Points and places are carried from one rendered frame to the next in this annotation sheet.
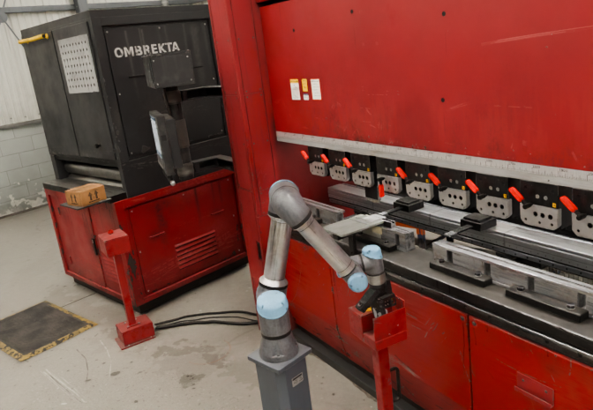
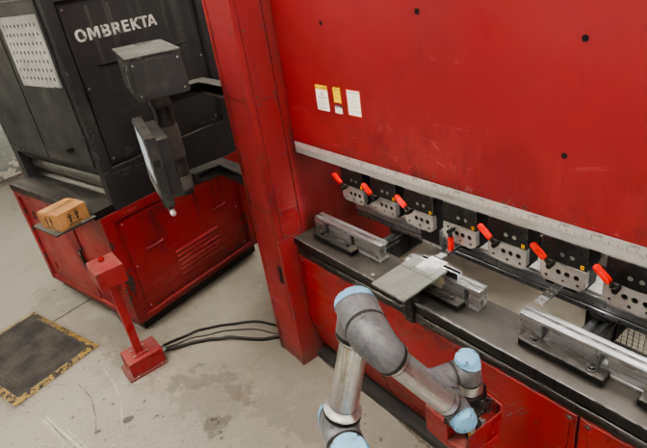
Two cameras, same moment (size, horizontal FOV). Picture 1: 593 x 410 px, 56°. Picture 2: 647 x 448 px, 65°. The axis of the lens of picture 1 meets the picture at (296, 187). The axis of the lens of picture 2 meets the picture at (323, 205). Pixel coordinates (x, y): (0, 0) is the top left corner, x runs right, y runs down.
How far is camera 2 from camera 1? 1.03 m
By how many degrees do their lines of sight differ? 13
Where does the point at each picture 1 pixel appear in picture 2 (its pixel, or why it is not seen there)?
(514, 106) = not seen: outside the picture
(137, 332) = (145, 361)
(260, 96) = (274, 101)
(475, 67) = (633, 123)
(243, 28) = (247, 15)
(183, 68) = (172, 72)
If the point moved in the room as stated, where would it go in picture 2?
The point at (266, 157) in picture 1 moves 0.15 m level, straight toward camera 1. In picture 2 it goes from (285, 172) to (289, 184)
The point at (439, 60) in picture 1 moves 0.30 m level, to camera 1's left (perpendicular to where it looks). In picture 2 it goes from (567, 102) to (462, 121)
